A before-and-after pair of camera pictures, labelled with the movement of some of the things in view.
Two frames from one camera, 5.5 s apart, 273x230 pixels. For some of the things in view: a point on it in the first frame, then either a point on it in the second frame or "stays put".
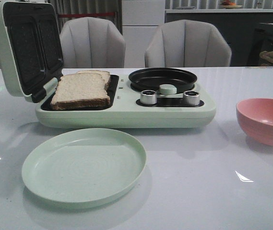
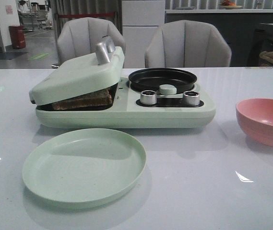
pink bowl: (265, 120) stays put
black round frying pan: (151, 79) stays put
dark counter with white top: (248, 31) stays put
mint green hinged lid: (28, 37) to (80, 74)
